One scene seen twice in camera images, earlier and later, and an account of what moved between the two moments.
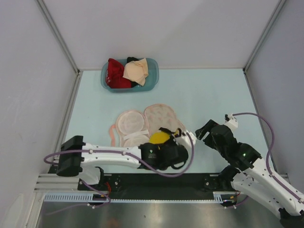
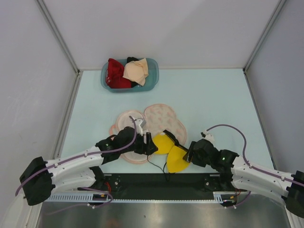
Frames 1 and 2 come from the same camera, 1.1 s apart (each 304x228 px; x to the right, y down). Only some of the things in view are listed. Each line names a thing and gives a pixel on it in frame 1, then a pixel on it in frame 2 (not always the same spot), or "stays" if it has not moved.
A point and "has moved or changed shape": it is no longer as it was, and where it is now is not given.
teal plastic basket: x=153 y=71 stays
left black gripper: x=172 y=142 -> x=146 y=148
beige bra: x=137 y=71 stays
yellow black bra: x=163 y=136 has moved or changed shape
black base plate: x=156 y=186 stays
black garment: x=131 y=59 stays
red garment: x=114 y=77 stays
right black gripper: x=201 y=132 -> x=188 y=156
